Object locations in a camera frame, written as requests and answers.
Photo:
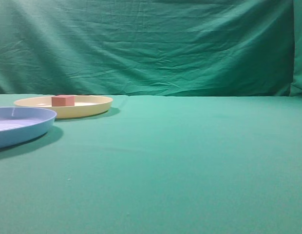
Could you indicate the red cube block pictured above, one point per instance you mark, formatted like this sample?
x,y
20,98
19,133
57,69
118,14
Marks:
x,y
62,101

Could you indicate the cream yellow plastic plate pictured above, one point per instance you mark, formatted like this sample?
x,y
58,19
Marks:
x,y
84,106

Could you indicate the light blue plastic plate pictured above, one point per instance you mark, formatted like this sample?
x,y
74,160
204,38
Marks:
x,y
22,124

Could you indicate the green table cloth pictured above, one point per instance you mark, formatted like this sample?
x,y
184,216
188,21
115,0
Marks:
x,y
161,165

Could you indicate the green backdrop cloth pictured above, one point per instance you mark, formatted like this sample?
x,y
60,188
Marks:
x,y
151,47

